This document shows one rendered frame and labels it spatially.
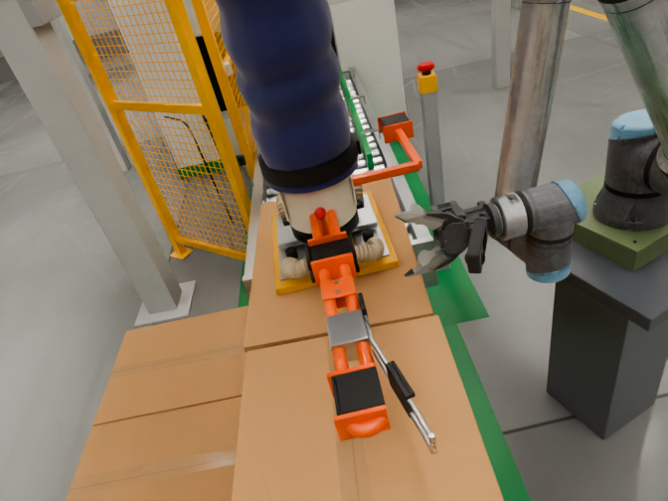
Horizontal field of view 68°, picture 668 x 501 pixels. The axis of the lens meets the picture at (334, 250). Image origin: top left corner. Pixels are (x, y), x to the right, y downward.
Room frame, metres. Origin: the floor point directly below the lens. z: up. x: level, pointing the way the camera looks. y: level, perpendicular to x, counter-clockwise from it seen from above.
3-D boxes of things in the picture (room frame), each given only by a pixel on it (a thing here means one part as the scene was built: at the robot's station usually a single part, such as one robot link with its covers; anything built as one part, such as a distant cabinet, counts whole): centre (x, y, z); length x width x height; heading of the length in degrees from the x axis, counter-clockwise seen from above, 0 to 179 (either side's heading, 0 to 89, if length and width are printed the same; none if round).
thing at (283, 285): (1.06, 0.10, 0.97); 0.34 x 0.10 x 0.05; 179
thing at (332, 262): (0.81, 0.01, 1.07); 0.10 x 0.08 x 0.06; 89
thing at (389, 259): (1.06, -0.09, 0.97); 0.34 x 0.10 x 0.05; 179
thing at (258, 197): (2.63, 0.27, 0.50); 2.31 x 0.05 x 0.19; 177
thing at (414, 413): (0.52, -0.05, 1.07); 0.31 x 0.03 x 0.05; 12
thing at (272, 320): (1.04, 0.01, 0.74); 0.60 x 0.40 x 0.40; 175
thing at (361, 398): (0.46, 0.02, 1.07); 0.08 x 0.07 x 0.05; 179
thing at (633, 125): (1.05, -0.81, 1.00); 0.17 x 0.15 x 0.18; 12
